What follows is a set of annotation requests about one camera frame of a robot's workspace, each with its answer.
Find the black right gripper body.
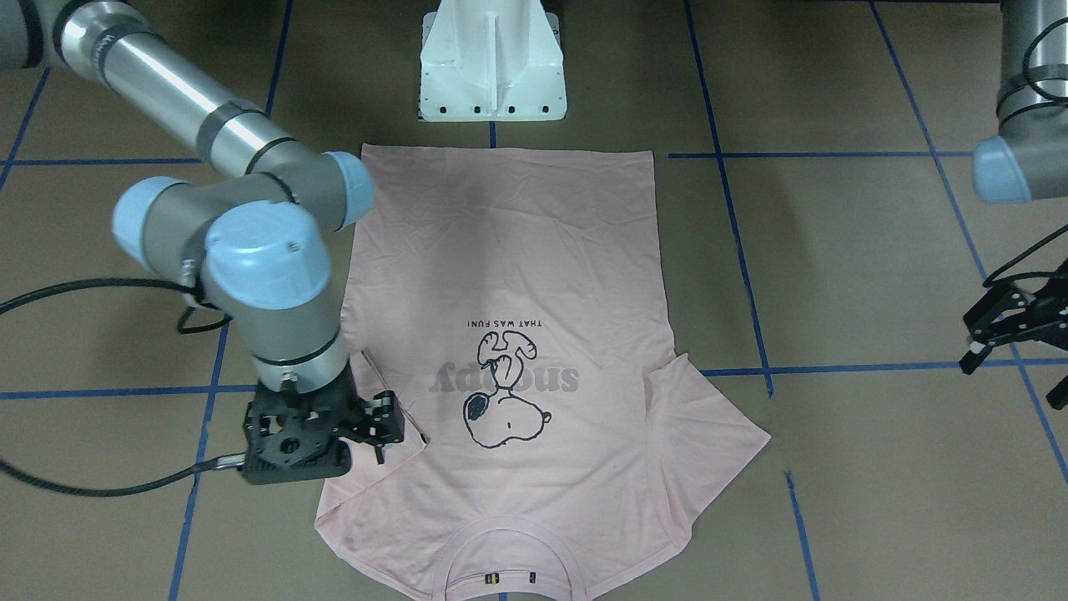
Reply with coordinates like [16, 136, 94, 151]
[241, 380, 376, 486]

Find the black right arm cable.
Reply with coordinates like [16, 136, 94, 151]
[0, 276, 251, 499]

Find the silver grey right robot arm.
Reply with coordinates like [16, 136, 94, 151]
[3, 1, 406, 497]

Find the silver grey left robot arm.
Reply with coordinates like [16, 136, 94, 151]
[959, 1, 1067, 374]

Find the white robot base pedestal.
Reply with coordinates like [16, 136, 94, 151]
[417, 1, 568, 123]

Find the pink Snoopy t-shirt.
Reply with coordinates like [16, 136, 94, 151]
[315, 147, 769, 600]

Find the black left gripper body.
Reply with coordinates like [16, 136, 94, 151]
[993, 260, 1067, 351]

